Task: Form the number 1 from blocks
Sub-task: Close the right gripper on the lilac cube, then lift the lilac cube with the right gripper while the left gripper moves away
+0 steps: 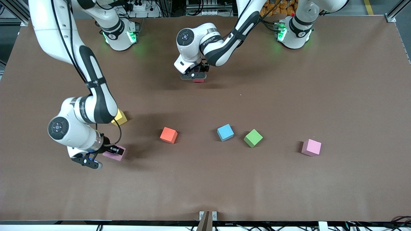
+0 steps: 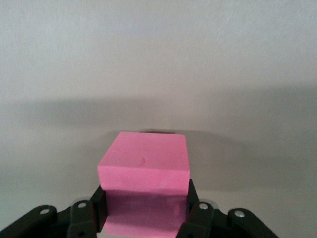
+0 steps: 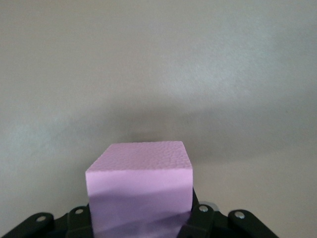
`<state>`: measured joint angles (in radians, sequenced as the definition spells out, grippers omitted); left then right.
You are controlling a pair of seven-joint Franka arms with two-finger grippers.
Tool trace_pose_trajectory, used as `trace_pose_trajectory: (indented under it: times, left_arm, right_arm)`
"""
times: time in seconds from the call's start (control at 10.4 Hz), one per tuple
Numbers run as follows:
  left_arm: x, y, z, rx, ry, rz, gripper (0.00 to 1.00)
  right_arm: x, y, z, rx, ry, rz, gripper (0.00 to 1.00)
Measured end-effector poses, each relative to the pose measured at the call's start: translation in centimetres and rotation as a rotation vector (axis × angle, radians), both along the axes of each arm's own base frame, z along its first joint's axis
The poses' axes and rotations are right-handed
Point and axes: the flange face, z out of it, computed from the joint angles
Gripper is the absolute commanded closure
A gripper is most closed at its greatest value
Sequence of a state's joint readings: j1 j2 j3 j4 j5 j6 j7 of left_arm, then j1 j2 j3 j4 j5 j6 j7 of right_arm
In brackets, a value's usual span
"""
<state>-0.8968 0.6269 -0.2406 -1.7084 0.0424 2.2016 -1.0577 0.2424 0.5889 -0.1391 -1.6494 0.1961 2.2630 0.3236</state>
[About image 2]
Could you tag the red foam cube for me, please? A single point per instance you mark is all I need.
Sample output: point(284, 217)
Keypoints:
point(143, 161)

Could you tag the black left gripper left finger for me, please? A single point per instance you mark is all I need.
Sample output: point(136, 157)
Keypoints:
point(79, 218)

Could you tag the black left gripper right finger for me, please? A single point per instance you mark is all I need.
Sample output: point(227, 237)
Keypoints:
point(203, 220)

